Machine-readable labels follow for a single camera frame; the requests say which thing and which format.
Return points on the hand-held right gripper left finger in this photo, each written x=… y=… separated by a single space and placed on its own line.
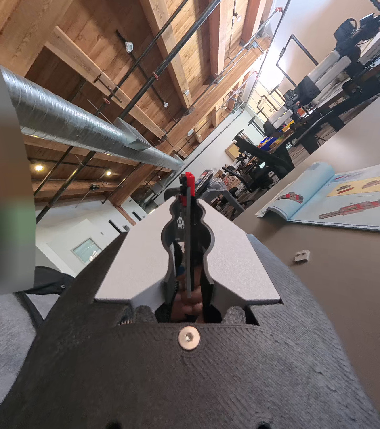
x=136 y=268

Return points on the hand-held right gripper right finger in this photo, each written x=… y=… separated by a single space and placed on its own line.
x=240 y=268

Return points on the grey plate with red bricks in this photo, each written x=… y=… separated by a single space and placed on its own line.
x=188 y=234

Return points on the small grey toy brick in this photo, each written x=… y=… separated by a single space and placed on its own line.
x=302 y=256

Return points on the frosted window with phone sign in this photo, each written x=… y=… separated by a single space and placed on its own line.
x=86 y=249

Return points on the clear plastic wrap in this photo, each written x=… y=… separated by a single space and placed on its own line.
x=220 y=186

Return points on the black office chair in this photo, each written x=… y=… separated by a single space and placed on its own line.
x=267 y=157
x=243 y=177

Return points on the person's black hoodie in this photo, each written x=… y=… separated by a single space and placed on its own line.
x=52 y=280

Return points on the open instruction booklet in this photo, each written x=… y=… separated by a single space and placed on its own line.
x=370 y=214

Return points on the person's grey pants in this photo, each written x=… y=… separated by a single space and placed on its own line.
x=2 y=335

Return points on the black ceiling pipe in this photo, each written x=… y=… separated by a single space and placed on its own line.
x=170 y=57

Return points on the white ceiling spotlight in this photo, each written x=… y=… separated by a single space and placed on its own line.
x=129 y=47

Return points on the dark table with robot arms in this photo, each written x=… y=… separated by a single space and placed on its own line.
x=327 y=80

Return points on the silver ventilation duct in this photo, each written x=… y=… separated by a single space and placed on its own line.
x=76 y=124

